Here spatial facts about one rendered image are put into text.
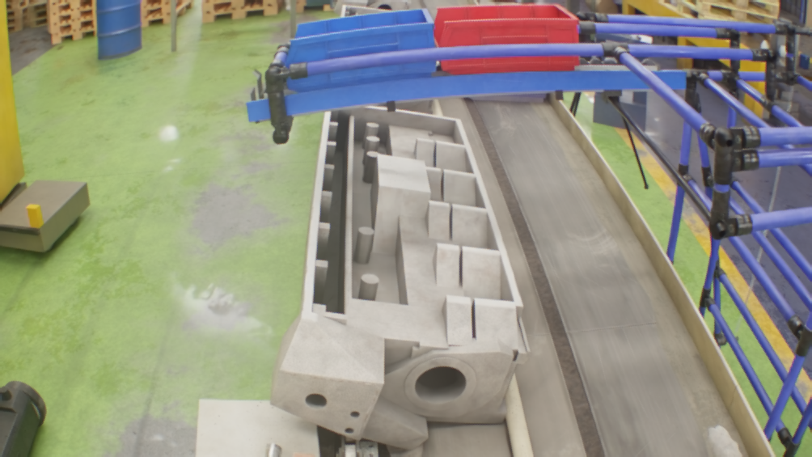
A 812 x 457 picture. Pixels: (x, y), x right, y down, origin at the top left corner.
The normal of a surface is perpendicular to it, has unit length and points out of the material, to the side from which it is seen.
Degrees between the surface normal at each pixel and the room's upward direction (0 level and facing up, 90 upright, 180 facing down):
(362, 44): 92
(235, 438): 0
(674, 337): 1
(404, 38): 92
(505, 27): 92
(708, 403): 1
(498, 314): 22
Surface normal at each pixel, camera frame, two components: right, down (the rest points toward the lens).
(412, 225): 0.17, -0.87
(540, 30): 0.05, 0.51
